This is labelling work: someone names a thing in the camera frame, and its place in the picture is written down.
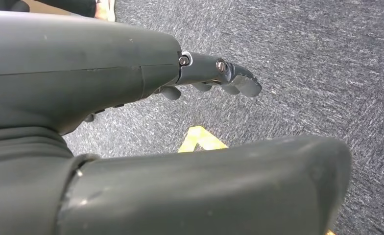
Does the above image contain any person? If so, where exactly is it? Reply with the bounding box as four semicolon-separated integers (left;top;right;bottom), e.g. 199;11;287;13
33;0;97;18

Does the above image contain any person's foot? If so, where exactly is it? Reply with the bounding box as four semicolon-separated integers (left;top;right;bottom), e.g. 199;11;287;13
95;0;117;23

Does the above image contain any yellow floor tape mark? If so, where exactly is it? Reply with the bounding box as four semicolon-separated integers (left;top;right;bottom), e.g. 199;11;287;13
178;125;229;153

